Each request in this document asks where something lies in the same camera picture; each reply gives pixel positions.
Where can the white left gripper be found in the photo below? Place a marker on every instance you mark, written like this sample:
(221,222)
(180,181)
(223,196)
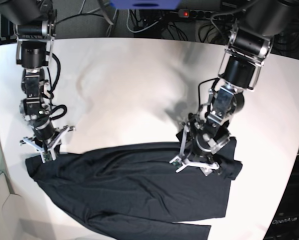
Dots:
(211,156)

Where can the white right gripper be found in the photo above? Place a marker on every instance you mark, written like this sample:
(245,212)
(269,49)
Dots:
(48,149)

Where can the dark navy T-shirt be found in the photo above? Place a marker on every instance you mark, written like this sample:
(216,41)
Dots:
(132,192)

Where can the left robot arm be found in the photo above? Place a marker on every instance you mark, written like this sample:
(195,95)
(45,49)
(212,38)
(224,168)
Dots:
(251,40)

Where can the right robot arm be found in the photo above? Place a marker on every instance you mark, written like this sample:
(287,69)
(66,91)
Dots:
(34,23)

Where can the black OpenArm computer case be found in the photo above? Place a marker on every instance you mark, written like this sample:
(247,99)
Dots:
(285,223)

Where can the blue plastic bin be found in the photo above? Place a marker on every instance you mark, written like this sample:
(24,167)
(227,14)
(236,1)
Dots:
(145,4)

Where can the white power strip red switch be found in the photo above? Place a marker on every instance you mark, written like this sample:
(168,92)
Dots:
(195,14)

